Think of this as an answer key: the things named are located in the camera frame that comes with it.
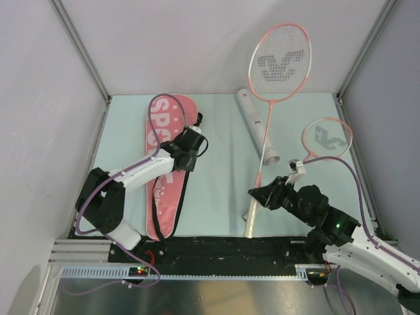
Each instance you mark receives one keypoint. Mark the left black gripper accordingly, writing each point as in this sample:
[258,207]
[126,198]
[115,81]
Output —
[190,167]

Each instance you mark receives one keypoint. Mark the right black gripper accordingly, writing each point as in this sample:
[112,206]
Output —
[268,195]

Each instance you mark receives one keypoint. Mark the pink racket cover bag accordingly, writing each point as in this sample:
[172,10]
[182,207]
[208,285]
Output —
[165,195]

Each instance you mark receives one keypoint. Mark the pink badminton racket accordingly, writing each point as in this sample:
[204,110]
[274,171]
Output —
[279,68]
[327,136]

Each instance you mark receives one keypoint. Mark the translucent shuttlecock tube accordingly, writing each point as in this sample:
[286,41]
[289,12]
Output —
[257,127]

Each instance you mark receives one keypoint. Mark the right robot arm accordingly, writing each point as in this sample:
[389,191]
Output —
[338,238]

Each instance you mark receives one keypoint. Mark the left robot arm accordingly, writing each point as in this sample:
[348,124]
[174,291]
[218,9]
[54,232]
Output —
[102,198]

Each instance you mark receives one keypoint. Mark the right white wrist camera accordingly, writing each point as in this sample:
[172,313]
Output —
[296,171]

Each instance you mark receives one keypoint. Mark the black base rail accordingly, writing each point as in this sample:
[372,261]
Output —
[232,254]

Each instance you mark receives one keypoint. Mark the left aluminium frame post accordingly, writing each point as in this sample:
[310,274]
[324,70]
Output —
[77,42]

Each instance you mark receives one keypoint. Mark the aluminium frame post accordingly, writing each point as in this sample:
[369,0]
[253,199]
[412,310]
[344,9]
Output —
[77,42]
[373,36]

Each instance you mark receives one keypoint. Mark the right aluminium frame post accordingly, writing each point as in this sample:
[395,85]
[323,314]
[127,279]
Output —
[373,36]

